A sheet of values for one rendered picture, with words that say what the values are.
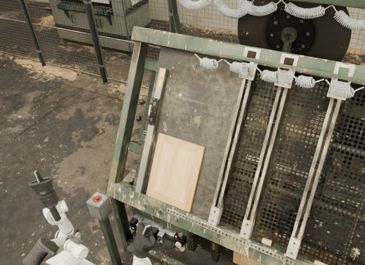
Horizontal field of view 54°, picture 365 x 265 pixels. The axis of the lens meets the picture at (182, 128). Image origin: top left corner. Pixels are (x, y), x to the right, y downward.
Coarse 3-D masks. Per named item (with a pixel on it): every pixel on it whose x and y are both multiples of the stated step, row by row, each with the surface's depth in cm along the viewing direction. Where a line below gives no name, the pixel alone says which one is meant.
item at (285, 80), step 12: (288, 72) 208; (276, 84) 211; (288, 84) 208; (276, 96) 215; (276, 108) 217; (276, 120) 216; (276, 132) 218; (264, 144) 220; (264, 156) 223; (264, 168) 221; (264, 180) 224; (252, 192) 225; (252, 204) 226; (252, 216) 226; (252, 228) 231
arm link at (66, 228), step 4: (68, 220) 207; (64, 224) 202; (68, 224) 206; (60, 228) 204; (64, 228) 204; (68, 228) 206; (72, 228) 210; (60, 232) 211; (64, 232) 207; (68, 232) 208; (72, 232) 210; (60, 236) 209
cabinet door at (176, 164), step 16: (160, 144) 260; (176, 144) 254; (192, 144) 248; (160, 160) 261; (176, 160) 255; (192, 160) 249; (160, 176) 262; (176, 176) 256; (192, 176) 250; (160, 192) 262; (176, 192) 256; (192, 192) 250
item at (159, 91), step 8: (160, 88) 255; (160, 96) 256; (160, 104) 259; (152, 128) 260; (152, 136) 261; (144, 144) 263; (152, 144) 264; (144, 152) 264; (144, 160) 264; (144, 168) 265; (144, 176) 267; (136, 184) 269; (144, 184) 270
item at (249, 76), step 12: (252, 48) 217; (252, 72) 218; (252, 84) 225; (240, 96) 225; (240, 108) 229; (240, 120) 226; (240, 132) 231; (228, 144) 231; (228, 156) 235; (228, 168) 232; (228, 180) 236; (216, 192) 236; (216, 204) 240; (216, 216) 237
